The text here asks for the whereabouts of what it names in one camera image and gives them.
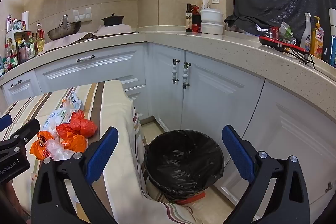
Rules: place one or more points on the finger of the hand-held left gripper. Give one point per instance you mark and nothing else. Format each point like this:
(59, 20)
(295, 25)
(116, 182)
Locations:
(26, 130)
(4, 122)

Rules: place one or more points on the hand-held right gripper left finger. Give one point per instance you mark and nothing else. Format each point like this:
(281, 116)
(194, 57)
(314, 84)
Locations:
(101, 154)

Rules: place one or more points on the striped tablecloth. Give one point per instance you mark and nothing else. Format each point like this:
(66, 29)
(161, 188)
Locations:
(115, 108)

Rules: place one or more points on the cluster of condiment bottles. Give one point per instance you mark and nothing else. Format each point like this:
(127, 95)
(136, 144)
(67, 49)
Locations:
(18, 48)

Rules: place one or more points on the person's left forearm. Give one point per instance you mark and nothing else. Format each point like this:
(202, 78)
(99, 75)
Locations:
(10, 197)

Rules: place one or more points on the yellow cooking oil bottle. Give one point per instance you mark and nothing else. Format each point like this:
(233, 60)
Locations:
(40, 41)

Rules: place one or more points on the trash bin with black bag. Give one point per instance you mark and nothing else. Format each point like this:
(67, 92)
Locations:
(183, 161)

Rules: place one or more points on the beige stove cover cloth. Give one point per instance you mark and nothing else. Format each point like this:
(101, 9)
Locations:
(78, 37)

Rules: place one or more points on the large white toothpaste tube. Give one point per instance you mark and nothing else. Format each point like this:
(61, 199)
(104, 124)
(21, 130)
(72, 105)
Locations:
(48, 123)

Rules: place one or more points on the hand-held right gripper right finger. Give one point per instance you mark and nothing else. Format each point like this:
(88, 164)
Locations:
(237, 155)

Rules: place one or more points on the white packet with green print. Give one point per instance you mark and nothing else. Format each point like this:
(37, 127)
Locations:
(62, 113)

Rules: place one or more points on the yellow dish soap bottle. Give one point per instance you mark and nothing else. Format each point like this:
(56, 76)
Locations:
(316, 40)

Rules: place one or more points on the steel wok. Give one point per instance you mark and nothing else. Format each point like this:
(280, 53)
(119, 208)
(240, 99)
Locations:
(63, 31)

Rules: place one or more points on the small blue white packet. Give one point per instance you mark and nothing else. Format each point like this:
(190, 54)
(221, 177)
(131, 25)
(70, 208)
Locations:
(74, 101)

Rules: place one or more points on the orange plastic bag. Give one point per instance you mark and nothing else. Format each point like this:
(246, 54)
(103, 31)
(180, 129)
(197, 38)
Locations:
(65, 130)
(84, 125)
(76, 143)

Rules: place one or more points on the red tray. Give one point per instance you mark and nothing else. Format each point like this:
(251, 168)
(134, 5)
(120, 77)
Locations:
(270, 41)

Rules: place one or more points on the white double wall socket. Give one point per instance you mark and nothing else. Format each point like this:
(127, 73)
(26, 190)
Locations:
(88, 14)

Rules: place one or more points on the white spray bottle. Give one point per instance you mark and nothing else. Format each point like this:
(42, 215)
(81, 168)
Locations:
(305, 35)

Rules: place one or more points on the translucent white plastic bag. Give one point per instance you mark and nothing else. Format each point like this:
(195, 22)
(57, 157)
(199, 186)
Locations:
(59, 150)

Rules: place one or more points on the black lidded pot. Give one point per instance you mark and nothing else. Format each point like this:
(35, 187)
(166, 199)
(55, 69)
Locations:
(113, 20)

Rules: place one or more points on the orange snack wrapper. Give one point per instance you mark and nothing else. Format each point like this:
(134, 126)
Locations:
(39, 146)

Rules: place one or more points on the dark olive oil bottle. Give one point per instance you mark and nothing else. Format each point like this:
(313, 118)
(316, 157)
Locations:
(188, 19)

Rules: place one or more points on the white kitchen cabinet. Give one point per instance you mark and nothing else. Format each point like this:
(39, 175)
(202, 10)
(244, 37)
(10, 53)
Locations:
(215, 98)

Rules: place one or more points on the paper towel roll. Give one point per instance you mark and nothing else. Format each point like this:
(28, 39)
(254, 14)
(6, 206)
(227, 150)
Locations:
(25, 19)

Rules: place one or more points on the white lidded bowl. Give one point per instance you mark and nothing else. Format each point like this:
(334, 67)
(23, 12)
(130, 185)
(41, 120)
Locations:
(212, 28)
(211, 16)

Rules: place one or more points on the orange white wrapper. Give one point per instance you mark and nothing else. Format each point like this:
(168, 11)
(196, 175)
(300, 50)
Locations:
(65, 103)

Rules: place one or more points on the red box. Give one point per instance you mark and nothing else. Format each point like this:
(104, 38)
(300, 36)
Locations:
(196, 24)

